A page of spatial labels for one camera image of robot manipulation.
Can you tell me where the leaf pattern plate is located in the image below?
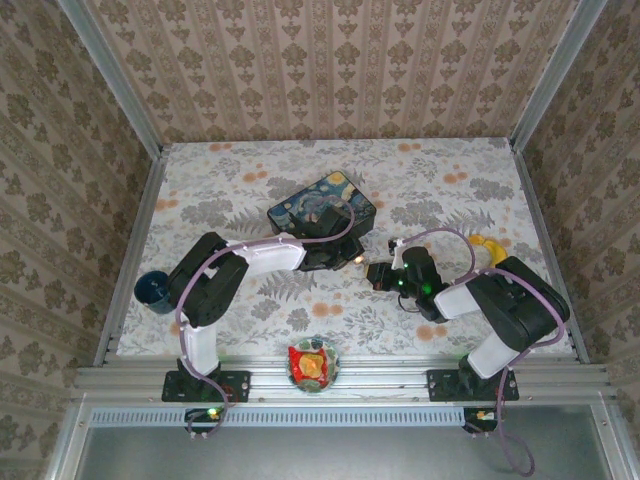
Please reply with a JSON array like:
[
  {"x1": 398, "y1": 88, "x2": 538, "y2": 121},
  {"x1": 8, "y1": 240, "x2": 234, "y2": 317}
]
[{"x1": 285, "y1": 335, "x2": 341, "y2": 395}]

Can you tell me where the yellow banana bunch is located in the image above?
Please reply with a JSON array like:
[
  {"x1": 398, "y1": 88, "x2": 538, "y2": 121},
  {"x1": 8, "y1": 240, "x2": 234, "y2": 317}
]
[{"x1": 467, "y1": 233, "x2": 509, "y2": 269}]

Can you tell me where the dark blue cup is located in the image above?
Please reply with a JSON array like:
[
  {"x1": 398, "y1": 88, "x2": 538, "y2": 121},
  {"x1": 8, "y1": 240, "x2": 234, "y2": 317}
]
[{"x1": 133, "y1": 269, "x2": 174, "y2": 316}]

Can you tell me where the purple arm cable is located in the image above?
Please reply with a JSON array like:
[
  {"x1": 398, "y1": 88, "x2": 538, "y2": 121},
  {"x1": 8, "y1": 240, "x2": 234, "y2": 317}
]
[
  {"x1": 174, "y1": 195, "x2": 357, "y2": 442},
  {"x1": 397, "y1": 227, "x2": 569, "y2": 476}
]

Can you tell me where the grey metal panel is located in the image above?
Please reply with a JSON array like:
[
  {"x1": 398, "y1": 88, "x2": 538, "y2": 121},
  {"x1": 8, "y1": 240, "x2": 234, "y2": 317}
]
[{"x1": 74, "y1": 424, "x2": 616, "y2": 480}]

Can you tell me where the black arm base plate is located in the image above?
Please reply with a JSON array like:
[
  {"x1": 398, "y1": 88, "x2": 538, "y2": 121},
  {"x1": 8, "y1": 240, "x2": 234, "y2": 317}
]
[
  {"x1": 427, "y1": 368, "x2": 520, "y2": 402},
  {"x1": 162, "y1": 369, "x2": 252, "y2": 404}
]

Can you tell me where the starry night print box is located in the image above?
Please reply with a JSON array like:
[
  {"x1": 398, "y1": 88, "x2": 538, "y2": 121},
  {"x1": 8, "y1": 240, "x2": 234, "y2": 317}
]
[{"x1": 266, "y1": 170, "x2": 379, "y2": 242}]

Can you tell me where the white slotted cable duct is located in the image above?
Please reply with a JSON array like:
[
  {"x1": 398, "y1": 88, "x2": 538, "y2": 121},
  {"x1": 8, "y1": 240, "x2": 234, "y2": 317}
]
[{"x1": 87, "y1": 405, "x2": 469, "y2": 429}]

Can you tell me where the aluminium frame post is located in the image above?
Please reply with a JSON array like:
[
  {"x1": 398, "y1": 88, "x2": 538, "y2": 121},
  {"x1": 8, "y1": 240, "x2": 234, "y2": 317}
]
[
  {"x1": 508, "y1": 0, "x2": 610, "y2": 151},
  {"x1": 54, "y1": 0, "x2": 169, "y2": 159}
]

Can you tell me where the floral tablecloth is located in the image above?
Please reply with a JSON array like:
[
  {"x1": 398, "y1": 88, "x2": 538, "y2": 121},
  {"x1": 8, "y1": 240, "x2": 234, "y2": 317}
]
[{"x1": 117, "y1": 137, "x2": 576, "y2": 359}]

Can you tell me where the black cable connector box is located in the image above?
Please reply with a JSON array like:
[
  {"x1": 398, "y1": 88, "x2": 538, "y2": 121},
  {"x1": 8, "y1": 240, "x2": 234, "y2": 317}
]
[
  {"x1": 183, "y1": 407, "x2": 227, "y2": 435},
  {"x1": 462, "y1": 407, "x2": 502, "y2": 435}
]

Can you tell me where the red snack packet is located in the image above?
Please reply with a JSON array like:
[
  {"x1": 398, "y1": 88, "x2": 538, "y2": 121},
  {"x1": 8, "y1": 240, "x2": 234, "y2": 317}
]
[{"x1": 288, "y1": 345, "x2": 335, "y2": 386}]

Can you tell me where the thin black cable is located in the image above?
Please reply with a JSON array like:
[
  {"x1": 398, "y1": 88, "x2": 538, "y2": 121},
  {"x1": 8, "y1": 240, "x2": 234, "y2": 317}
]
[{"x1": 396, "y1": 293, "x2": 426, "y2": 315}]

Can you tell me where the aluminium frame rail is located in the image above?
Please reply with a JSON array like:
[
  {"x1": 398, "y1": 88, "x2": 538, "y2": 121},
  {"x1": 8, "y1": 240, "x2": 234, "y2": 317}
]
[
  {"x1": 74, "y1": 355, "x2": 611, "y2": 407},
  {"x1": 93, "y1": 147, "x2": 170, "y2": 369},
  {"x1": 43, "y1": 394, "x2": 94, "y2": 480},
  {"x1": 592, "y1": 397, "x2": 632, "y2": 480},
  {"x1": 509, "y1": 142, "x2": 590, "y2": 364}
]

